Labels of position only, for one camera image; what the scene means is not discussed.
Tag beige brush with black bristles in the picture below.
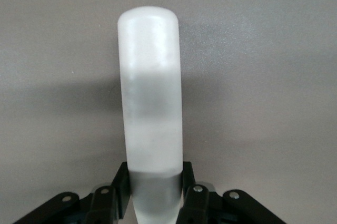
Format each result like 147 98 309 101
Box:
117 6 184 224

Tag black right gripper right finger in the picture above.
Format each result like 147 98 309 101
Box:
176 160 286 224

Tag brown table cloth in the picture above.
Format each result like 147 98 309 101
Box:
0 0 337 224

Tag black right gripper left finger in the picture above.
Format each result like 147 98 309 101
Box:
15 161 132 224

